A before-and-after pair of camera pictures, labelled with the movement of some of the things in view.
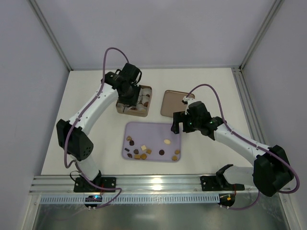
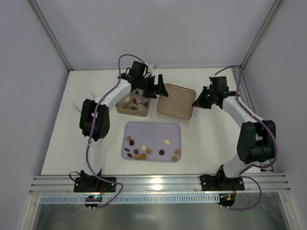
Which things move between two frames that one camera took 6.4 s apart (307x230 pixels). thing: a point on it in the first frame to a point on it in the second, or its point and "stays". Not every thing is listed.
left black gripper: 132,96 to 153,86
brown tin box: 143,108 stays
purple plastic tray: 150,142 stays
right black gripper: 180,122 to 206,97
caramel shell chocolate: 143,156 stays
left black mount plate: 82,184 stays
